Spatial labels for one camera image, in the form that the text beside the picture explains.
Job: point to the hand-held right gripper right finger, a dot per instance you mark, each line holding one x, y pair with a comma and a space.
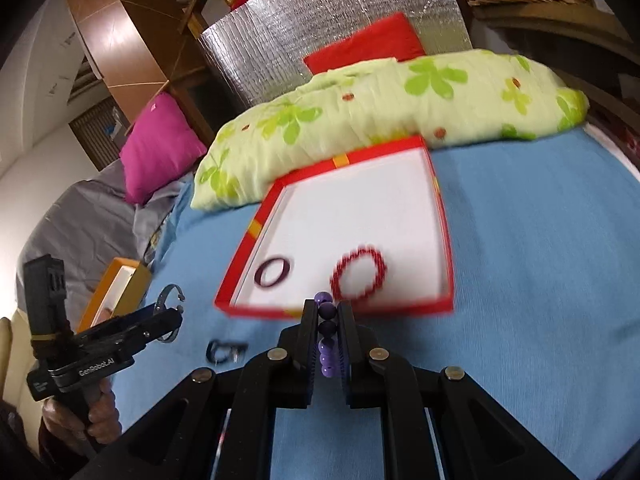
346, 360

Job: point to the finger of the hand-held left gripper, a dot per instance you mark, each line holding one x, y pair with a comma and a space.
160, 321

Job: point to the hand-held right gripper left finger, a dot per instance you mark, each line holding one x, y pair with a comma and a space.
309, 355

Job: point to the silver metal bangle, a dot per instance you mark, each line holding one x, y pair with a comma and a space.
169, 286

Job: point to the red cardboard box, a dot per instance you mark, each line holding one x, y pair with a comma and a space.
350, 200

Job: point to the person's left hand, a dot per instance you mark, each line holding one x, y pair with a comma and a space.
102, 420

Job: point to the orange cardboard box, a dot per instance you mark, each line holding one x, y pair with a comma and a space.
130, 290

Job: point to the dark maroon bangle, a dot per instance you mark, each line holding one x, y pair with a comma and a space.
257, 275

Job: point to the grey cloth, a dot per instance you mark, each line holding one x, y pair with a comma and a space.
75, 220

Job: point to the pink pillow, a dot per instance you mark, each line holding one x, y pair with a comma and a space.
160, 145

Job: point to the dark wicker chest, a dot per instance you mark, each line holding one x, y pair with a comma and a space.
97, 130

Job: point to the green floral pillow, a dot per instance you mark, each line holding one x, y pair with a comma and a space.
375, 100

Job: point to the red cushion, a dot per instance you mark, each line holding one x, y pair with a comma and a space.
365, 45

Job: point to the silver foil mat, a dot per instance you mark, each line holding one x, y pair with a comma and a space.
300, 10

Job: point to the wooden bench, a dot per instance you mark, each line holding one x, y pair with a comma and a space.
550, 25

